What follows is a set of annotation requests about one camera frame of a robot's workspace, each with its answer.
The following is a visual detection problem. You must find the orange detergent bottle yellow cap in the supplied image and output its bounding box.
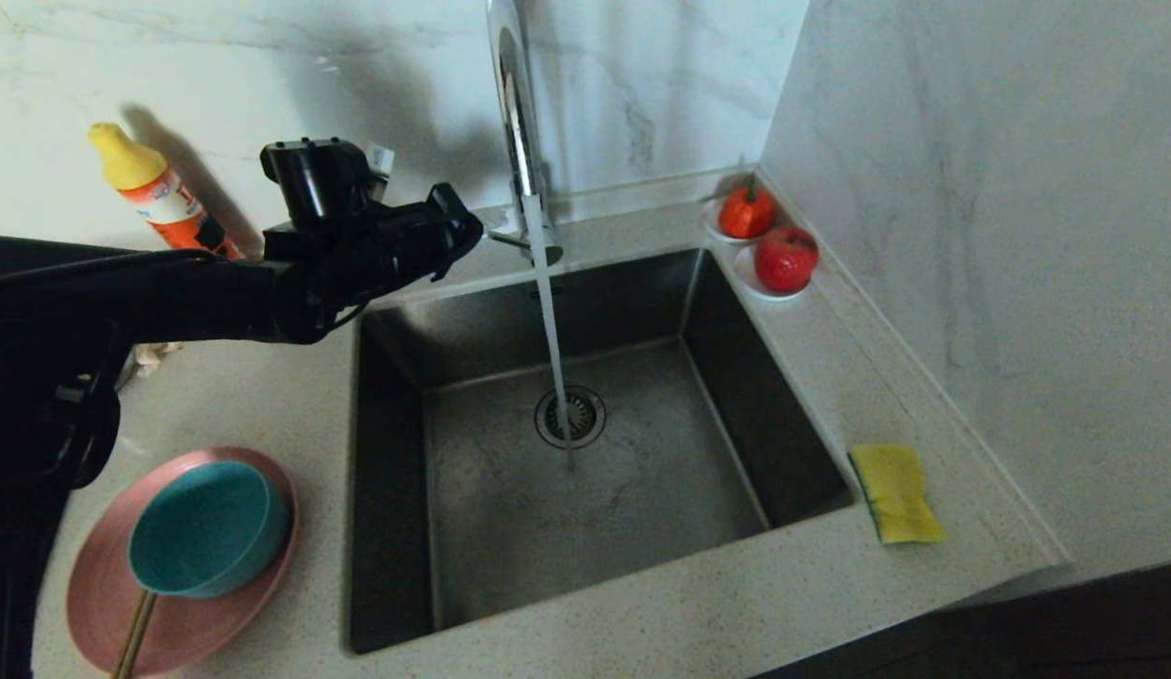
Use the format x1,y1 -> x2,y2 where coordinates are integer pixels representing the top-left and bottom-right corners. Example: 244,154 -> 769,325
88,123 -> 245,261

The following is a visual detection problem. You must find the gold slim utensil handle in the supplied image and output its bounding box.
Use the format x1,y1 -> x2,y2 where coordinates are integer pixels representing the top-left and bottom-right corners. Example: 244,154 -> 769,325
111,589 -> 159,679

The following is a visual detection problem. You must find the stainless steel sink basin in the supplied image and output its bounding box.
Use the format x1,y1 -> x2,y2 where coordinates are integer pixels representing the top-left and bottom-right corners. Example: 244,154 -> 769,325
345,247 -> 855,656

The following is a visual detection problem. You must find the yellow and green sponge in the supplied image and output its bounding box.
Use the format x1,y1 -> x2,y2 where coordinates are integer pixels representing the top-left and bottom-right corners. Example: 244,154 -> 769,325
848,443 -> 947,546

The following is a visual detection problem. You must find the running tap water stream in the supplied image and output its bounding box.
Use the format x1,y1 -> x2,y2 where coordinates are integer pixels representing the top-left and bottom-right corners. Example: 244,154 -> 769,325
524,193 -> 579,472

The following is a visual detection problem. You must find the chrome kitchen faucet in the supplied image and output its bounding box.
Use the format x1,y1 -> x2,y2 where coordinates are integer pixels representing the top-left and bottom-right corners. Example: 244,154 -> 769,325
485,0 -> 563,270

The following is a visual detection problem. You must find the small white dish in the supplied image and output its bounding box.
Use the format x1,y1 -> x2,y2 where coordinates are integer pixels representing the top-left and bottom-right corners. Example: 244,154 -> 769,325
734,243 -> 813,303
701,193 -> 780,246

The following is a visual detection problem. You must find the round metal drain strainer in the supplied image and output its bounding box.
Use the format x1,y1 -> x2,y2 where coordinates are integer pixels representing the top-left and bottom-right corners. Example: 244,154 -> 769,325
534,385 -> 607,451

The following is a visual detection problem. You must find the red tomato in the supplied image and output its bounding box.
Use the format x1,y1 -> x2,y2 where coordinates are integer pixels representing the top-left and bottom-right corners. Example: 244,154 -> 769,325
717,179 -> 777,240

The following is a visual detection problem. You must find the crumpled beige tissue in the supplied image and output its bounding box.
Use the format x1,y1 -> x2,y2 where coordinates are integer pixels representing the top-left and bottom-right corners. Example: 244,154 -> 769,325
133,341 -> 183,378

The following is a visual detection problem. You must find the red apple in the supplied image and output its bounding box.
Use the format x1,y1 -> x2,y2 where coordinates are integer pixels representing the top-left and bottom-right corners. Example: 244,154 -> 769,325
755,224 -> 820,293

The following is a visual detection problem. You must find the teal bowl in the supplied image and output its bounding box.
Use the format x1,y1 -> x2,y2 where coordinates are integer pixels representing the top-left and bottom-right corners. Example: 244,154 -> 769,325
128,459 -> 292,598

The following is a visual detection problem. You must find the pink round plate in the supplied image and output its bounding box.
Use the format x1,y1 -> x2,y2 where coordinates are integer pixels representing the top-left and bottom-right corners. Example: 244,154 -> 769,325
67,446 -> 301,675

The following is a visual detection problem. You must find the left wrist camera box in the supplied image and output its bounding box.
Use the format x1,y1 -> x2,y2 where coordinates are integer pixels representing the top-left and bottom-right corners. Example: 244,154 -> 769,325
364,143 -> 396,204

